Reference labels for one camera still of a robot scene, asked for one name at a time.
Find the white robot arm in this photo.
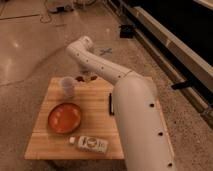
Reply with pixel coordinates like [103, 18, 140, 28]
[67, 36, 177, 171]

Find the white ceramic cup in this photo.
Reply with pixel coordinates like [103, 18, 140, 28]
[59, 77, 75, 97]

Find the orange plate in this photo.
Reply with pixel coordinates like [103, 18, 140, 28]
[48, 103, 82, 134]

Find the black box on floor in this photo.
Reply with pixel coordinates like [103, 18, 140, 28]
[120, 25, 134, 38]

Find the wooden table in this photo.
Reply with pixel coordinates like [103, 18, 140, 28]
[24, 76, 176, 161]

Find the black wall bracket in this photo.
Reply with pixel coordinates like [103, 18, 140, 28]
[171, 81, 193, 90]

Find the red pepper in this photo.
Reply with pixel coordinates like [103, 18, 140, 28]
[75, 75, 98, 82]

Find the white plastic bottle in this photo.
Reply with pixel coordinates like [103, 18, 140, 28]
[69, 136, 108, 153]

